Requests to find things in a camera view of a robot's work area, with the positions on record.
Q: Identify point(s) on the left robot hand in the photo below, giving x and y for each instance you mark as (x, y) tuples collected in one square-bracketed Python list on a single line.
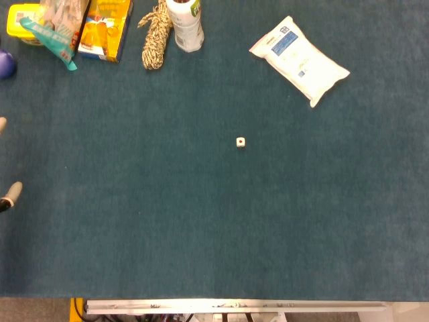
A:
[(13, 192)]

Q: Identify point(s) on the white die with red dot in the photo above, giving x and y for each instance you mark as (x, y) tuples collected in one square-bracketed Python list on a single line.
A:
[(241, 142)]

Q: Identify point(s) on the purple ball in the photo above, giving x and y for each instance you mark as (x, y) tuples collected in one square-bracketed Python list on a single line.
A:
[(6, 65)]

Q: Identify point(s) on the teal clear snack bag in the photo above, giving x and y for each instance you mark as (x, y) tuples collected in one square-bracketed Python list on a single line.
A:
[(50, 37)]

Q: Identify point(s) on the yellow lidded tub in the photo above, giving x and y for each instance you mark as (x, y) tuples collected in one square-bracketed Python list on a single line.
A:
[(16, 20)]

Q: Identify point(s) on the orange juice carton box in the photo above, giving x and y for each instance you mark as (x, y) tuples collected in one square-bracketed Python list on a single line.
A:
[(107, 30)]

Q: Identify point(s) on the teal felt table cloth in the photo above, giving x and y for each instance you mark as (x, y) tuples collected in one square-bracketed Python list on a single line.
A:
[(201, 218)]

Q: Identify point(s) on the white plastic bottle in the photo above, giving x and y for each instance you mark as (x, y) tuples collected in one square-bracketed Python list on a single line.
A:
[(187, 30)]

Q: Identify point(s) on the white wet wipes pack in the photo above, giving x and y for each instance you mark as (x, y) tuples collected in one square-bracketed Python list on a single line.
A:
[(298, 57)]

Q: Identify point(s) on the yellow frame bracket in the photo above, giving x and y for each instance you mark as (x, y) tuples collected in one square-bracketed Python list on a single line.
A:
[(74, 310)]

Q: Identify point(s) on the aluminium frame rail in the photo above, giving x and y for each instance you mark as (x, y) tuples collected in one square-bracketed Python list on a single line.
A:
[(234, 306)]

